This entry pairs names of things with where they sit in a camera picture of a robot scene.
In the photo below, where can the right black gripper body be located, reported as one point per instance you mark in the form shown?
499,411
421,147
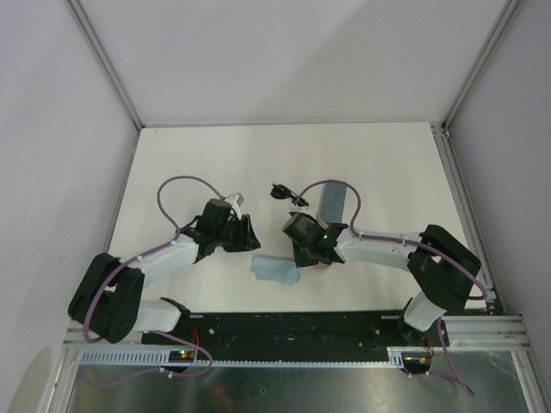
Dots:
303,255

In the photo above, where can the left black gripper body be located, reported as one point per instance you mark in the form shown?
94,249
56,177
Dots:
235,236

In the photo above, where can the small blue cloth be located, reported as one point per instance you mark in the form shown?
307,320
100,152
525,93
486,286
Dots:
274,268

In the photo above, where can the blue-grey glasses case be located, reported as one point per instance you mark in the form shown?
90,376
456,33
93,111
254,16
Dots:
332,203

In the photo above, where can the brown thin-frame glasses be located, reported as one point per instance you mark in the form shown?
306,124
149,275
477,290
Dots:
281,192

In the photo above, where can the pink glasses case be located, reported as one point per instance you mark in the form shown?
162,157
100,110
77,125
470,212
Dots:
322,267

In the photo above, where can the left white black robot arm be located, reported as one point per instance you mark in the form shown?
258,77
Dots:
109,300

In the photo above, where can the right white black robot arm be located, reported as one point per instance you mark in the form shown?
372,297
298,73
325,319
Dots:
444,269

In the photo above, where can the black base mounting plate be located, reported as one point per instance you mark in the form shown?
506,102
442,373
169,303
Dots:
301,333

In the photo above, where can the small circuit board with leds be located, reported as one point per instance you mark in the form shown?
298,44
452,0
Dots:
182,355

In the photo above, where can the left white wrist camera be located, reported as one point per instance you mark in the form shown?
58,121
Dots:
235,200

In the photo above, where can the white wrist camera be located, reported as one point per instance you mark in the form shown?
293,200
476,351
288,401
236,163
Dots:
300,207
235,200

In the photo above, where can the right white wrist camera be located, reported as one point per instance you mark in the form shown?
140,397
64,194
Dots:
300,207

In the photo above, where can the white slotted cable duct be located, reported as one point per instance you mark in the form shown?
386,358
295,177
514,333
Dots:
159,357

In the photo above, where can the left aluminium frame post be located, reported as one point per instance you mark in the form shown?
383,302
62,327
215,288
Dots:
100,54

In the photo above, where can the aluminium frame post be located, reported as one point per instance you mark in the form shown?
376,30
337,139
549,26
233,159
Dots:
100,54
494,39

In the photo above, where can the right aluminium frame post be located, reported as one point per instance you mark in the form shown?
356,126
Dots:
494,39

